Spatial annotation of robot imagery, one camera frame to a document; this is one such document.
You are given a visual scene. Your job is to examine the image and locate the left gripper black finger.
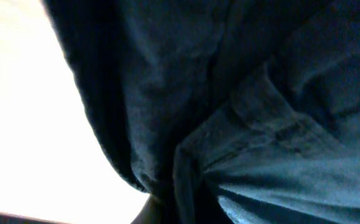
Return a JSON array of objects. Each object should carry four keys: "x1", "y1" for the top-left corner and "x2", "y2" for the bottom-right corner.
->
[{"x1": 131, "y1": 195, "x2": 164, "y2": 224}]

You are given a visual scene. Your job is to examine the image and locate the navy blue shorts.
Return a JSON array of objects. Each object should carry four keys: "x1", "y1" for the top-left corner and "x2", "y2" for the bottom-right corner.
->
[{"x1": 44, "y1": 0, "x2": 360, "y2": 223}]

